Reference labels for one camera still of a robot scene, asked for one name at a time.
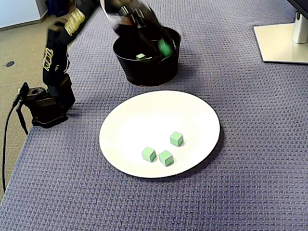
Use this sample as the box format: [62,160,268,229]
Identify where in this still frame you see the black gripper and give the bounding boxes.
[112,0,179,56]

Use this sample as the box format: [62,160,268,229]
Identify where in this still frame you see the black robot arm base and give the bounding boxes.
[15,81,76,128]

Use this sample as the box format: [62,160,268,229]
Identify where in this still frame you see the black round container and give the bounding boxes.
[113,25,183,87]

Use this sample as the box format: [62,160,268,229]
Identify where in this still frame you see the white round plate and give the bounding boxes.
[99,90,221,179]

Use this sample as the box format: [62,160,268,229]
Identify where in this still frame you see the black chair legs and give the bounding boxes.
[76,0,100,29]

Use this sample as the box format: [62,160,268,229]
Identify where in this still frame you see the blue bin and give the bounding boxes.
[45,0,73,17]

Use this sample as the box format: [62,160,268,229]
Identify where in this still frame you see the silver monitor stand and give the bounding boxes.
[253,11,308,64]

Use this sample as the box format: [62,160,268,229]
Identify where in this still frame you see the black monitor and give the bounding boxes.
[286,0,308,14]

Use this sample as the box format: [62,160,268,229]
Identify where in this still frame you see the blue woven table mat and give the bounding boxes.
[0,0,308,231]

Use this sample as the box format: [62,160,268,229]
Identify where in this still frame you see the black cable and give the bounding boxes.
[1,95,22,193]
[15,103,29,135]

